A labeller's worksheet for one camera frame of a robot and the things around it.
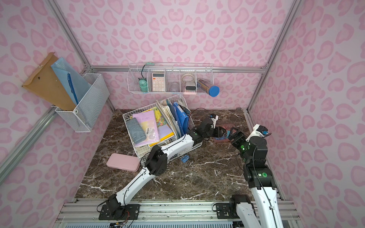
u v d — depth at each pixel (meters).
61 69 0.66
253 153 0.46
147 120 0.85
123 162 0.90
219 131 0.85
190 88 0.90
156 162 0.66
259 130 0.57
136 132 0.77
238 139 0.59
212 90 0.83
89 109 0.78
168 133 0.81
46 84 0.67
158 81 0.95
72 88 0.67
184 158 0.91
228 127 1.04
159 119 0.86
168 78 1.00
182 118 0.87
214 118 0.88
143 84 0.91
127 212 0.72
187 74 0.95
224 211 0.72
